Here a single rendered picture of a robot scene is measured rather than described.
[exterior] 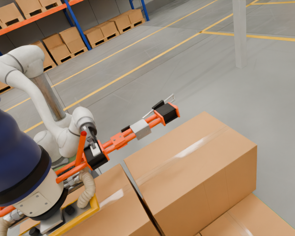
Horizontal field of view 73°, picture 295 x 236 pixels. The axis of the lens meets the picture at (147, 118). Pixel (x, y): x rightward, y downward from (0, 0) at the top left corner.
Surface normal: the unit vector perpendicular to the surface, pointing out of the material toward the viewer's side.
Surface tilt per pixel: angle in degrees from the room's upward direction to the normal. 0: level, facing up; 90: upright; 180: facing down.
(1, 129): 70
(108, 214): 0
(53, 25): 90
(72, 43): 90
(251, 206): 0
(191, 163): 0
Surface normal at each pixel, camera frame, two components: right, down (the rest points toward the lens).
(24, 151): 0.82, -0.33
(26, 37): 0.51, 0.39
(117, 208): -0.30, -0.75
